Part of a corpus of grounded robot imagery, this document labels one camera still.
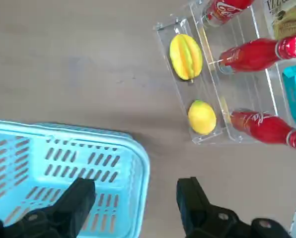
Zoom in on light blue plastic basket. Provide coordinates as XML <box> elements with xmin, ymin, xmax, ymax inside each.
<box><xmin>0</xmin><ymin>120</ymin><xmax>151</xmax><ymax>238</ymax></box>

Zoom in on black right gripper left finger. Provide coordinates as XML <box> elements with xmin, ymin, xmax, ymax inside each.
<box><xmin>0</xmin><ymin>177</ymin><xmax>97</xmax><ymax>238</ymax></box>

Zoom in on red drink bottle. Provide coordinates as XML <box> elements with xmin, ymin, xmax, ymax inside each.
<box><xmin>203</xmin><ymin>0</ymin><xmax>254</xmax><ymax>27</ymax></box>
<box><xmin>218</xmin><ymin>34</ymin><xmax>296</xmax><ymax>73</ymax></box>
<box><xmin>229</xmin><ymin>109</ymin><xmax>296</xmax><ymax>152</ymax></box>

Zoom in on yellow green starfruit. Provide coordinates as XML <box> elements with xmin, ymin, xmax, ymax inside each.
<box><xmin>169</xmin><ymin>34</ymin><xmax>204</xmax><ymax>81</ymax></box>

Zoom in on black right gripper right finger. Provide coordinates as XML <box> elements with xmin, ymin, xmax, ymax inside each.
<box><xmin>176</xmin><ymin>177</ymin><xmax>292</xmax><ymax>238</ymax></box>

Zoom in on clear acrylic rack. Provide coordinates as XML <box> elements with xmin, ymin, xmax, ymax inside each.
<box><xmin>153</xmin><ymin>0</ymin><xmax>296</xmax><ymax>146</ymax></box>

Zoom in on white biscuit box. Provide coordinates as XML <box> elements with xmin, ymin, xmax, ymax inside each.
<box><xmin>263</xmin><ymin>0</ymin><xmax>296</xmax><ymax>41</ymax></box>

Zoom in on yellow lemon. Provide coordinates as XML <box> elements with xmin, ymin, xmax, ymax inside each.
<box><xmin>187</xmin><ymin>99</ymin><xmax>217</xmax><ymax>136</ymax></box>

